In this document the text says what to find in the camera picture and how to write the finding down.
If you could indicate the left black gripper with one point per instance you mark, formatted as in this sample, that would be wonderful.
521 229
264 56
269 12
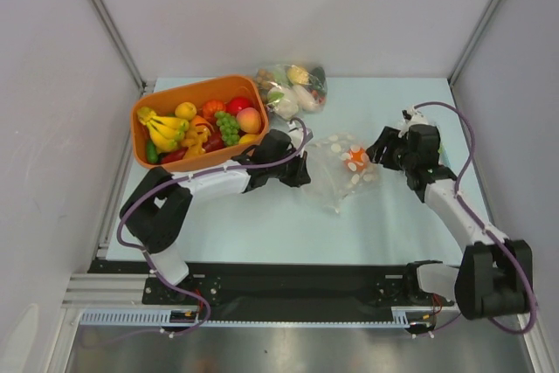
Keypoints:
300 176

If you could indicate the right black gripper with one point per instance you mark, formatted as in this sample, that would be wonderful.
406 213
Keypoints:
391 151

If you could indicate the fake orange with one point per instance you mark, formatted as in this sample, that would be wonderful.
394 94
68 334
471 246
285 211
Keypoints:
355 159

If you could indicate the zip bag of fruit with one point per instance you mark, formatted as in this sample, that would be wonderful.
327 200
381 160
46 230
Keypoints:
331 181

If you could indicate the red fake apple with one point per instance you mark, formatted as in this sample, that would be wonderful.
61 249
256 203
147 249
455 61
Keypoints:
237 104

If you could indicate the orange fake pumpkin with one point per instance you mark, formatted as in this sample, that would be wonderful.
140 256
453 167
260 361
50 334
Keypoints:
210 108

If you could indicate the yellow fake banana bunch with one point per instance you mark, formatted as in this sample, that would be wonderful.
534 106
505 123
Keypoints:
166 132

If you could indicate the green fake cucumber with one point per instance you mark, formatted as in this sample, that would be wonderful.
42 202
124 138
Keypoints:
152 156

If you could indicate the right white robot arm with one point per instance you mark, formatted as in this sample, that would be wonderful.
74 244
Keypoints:
495 275

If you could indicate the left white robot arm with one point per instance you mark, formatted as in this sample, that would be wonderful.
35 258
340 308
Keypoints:
153 216

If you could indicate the fake peach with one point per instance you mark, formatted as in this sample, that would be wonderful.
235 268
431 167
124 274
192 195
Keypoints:
249 120

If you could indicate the green fake grapes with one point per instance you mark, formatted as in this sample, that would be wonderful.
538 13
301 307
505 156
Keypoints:
228 128

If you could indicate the zip bag of vegetables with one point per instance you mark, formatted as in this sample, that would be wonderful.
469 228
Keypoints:
289 90

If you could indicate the yellow fake lemon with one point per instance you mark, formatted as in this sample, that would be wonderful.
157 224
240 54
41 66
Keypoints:
186 110

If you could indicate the orange plastic bin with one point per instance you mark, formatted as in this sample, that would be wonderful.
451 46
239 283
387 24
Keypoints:
202 145

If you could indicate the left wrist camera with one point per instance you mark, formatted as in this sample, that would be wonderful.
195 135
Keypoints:
299 135

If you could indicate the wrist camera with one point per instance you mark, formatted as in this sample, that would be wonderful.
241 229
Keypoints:
299 135
411 117

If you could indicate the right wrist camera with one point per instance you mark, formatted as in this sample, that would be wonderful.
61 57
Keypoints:
411 117

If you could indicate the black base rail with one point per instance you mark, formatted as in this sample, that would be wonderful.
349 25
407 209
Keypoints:
288 292

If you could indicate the white cable duct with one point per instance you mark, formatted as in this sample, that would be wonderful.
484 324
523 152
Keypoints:
177 319

